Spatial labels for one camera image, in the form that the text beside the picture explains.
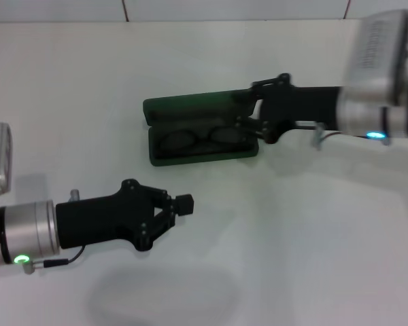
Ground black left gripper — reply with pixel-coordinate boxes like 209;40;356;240
55;179;196;253

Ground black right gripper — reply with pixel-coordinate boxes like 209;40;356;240
232;72;343;144

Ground black round glasses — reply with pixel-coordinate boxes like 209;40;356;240
158;125;250;154

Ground green glasses case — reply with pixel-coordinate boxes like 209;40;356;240
142;89;260;168

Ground right gripper cable with plug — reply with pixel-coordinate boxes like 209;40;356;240
294;122;392;151

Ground gripper cable with plug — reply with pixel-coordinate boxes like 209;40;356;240
294;122;392;151
22;244;86;274

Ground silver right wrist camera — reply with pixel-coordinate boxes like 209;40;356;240
342;9;408;107

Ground left gripper cable with plug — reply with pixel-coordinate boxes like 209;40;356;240
22;244;86;274

